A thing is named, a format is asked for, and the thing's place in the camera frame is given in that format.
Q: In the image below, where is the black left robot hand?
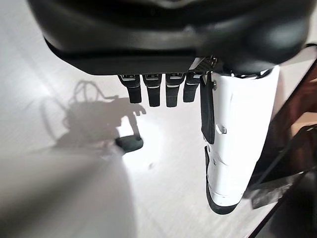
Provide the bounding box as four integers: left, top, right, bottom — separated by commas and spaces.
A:
25, 0, 312, 145

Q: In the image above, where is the white robot leg black foot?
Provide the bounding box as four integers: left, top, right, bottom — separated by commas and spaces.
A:
203, 65, 281, 222

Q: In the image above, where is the dark glossy cabinet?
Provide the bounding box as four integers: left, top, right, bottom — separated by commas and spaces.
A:
247, 43, 317, 238

